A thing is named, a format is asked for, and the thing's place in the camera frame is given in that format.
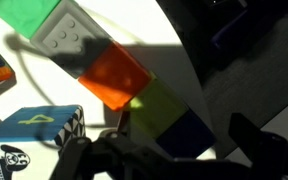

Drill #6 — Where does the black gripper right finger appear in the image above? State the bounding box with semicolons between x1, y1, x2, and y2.
228;112;288;180

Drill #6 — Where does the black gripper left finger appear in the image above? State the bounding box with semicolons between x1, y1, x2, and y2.
48;111;172;180

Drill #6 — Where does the blue block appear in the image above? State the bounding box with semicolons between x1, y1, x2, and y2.
155;109;217;160

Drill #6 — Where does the yellow-green block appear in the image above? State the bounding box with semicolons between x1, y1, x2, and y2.
123;78;189;140

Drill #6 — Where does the orange block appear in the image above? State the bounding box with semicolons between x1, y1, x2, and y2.
77;41;152;112

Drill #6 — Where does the white dotted block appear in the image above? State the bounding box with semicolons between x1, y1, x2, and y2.
29;0;114;80

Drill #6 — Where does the green block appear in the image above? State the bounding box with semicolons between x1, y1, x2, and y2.
0;0;63;41

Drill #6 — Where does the triangle patterned soft cube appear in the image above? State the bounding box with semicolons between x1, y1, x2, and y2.
0;104;87;180

